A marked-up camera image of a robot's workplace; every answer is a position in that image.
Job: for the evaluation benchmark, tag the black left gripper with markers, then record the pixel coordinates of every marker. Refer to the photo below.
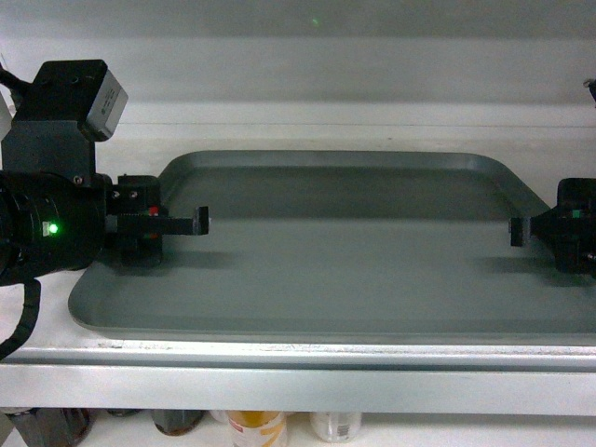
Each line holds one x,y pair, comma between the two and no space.
130,202

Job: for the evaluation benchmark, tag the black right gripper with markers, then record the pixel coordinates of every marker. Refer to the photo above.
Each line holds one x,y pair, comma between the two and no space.
568,229

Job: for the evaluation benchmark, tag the grey-green serving tray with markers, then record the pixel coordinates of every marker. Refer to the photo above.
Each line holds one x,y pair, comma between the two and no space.
343,247

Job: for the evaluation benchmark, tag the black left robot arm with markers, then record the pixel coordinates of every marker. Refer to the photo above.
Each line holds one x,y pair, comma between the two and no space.
49,224

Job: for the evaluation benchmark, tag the dark sauce jar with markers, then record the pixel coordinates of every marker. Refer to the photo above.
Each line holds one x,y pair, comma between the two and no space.
176,422

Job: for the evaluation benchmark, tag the yellow white labelled bottle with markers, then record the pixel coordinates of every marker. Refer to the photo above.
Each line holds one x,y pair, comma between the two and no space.
258,428

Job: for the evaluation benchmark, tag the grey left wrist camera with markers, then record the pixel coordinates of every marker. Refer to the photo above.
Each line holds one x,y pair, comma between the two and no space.
60,116

